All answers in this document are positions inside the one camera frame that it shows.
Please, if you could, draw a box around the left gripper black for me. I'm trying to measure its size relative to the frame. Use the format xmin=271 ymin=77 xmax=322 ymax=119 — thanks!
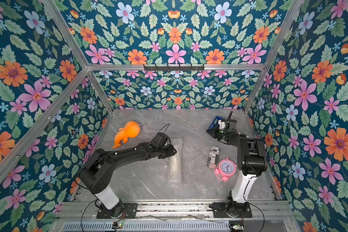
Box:
xmin=156 ymin=144 xmax=178 ymax=160

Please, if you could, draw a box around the clear bubble wrap sheet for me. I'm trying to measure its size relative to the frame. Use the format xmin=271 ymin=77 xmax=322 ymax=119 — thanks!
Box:
xmin=167 ymin=137 xmax=183 ymax=186

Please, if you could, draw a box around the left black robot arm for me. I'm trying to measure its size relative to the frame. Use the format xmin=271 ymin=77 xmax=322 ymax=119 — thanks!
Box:
xmin=78 ymin=141 xmax=177 ymax=210

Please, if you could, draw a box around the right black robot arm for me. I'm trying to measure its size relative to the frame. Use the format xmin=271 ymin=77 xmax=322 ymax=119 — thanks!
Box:
xmin=214 ymin=119 xmax=267 ymax=218

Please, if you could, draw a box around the blue tape dispenser box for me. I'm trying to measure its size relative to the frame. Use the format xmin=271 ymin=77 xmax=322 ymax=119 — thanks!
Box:
xmin=206 ymin=116 xmax=224 ymax=139

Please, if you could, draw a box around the american flag can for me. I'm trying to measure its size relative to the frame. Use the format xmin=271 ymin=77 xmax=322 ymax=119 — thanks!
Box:
xmin=207 ymin=146 xmax=220 ymax=169

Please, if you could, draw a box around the pink alarm clock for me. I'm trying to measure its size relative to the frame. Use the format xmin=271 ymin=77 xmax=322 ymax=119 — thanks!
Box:
xmin=214 ymin=158 xmax=237 ymax=182

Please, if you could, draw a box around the orange plush toy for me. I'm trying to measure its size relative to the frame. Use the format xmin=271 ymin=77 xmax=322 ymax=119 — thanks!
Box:
xmin=113 ymin=121 xmax=141 ymax=148

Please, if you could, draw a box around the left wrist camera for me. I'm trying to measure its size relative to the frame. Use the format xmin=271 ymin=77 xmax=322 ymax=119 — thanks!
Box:
xmin=152 ymin=132 xmax=170 ymax=148

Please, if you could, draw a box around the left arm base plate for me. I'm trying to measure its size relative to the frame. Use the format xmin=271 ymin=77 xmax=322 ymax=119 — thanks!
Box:
xmin=96 ymin=202 xmax=138 ymax=219

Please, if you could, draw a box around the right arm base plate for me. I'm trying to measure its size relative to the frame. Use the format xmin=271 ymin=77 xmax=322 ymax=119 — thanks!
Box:
xmin=209 ymin=202 xmax=252 ymax=218

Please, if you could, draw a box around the black wall hook rail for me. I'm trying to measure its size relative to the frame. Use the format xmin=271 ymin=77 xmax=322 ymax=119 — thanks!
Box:
xmin=143 ymin=64 xmax=205 ymax=72

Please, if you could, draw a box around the aluminium front rail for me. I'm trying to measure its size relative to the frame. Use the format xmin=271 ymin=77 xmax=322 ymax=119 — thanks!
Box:
xmin=56 ymin=200 xmax=295 ymax=220

